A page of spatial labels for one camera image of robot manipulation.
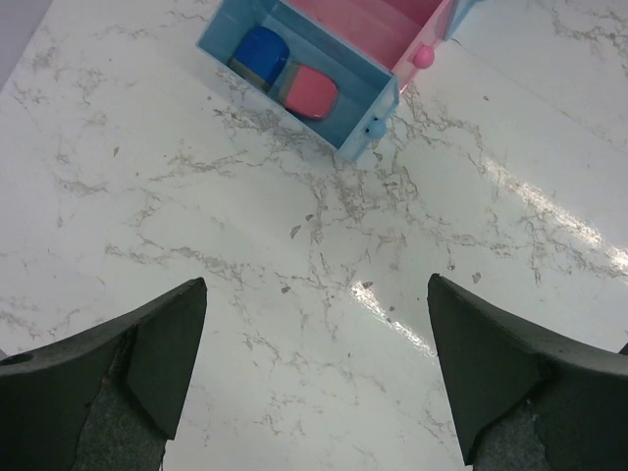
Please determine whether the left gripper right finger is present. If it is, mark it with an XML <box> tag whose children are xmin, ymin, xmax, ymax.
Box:
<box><xmin>428</xmin><ymin>274</ymin><xmax>627</xmax><ymax>470</ymax></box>

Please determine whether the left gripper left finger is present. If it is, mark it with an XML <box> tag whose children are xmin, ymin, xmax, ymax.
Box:
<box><xmin>1</xmin><ymin>278</ymin><xmax>207</xmax><ymax>470</ymax></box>

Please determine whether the light blue drawer bin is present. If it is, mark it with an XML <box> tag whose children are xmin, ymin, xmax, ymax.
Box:
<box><xmin>197</xmin><ymin>1</ymin><xmax>399</xmax><ymax>161</ymax></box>

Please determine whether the pink eraser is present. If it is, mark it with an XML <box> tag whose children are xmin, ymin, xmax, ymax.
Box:
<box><xmin>278</xmin><ymin>63</ymin><xmax>339</xmax><ymax>121</ymax></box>

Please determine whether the blue white eraser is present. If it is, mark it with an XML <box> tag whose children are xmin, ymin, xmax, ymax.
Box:
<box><xmin>228</xmin><ymin>26</ymin><xmax>289</xmax><ymax>92</ymax></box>

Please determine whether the pink drawer bin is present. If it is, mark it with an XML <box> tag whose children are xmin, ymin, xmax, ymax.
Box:
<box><xmin>290</xmin><ymin>0</ymin><xmax>455</xmax><ymax>91</ymax></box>

